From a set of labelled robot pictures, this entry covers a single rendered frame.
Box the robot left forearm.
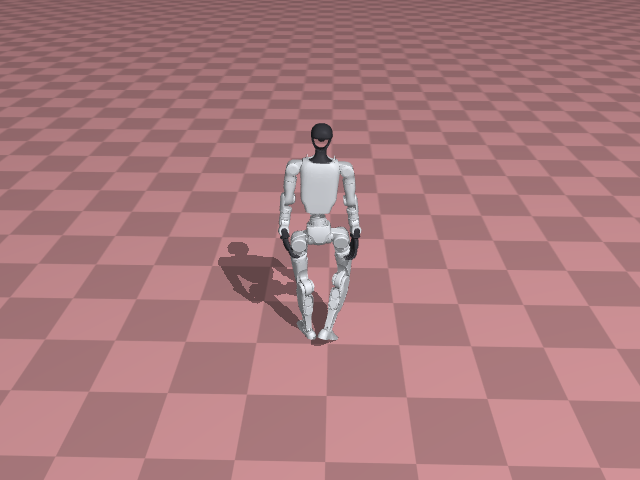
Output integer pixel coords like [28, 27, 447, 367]
[278, 193, 292, 236]

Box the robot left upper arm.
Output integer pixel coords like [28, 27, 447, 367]
[282, 159, 302, 205]

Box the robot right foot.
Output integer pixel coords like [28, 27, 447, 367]
[317, 327, 338, 340]

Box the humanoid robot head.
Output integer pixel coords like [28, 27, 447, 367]
[309, 123, 333, 164]

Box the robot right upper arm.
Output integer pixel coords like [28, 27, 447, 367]
[338, 161, 356, 206]

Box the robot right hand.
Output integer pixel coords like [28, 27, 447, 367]
[343, 228, 360, 260]

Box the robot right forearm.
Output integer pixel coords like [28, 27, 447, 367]
[346, 194, 361, 235]

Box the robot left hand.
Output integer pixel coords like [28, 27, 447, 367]
[280, 228, 300, 259]

